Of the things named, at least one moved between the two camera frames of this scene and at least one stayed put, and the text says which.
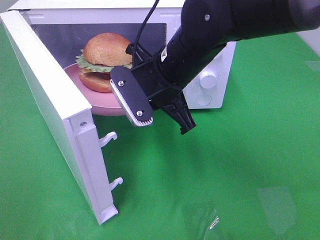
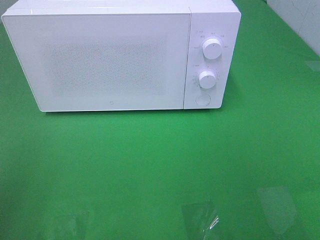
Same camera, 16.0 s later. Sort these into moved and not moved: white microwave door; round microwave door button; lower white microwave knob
Moved: white microwave door
Not moved: round microwave door button; lower white microwave knob
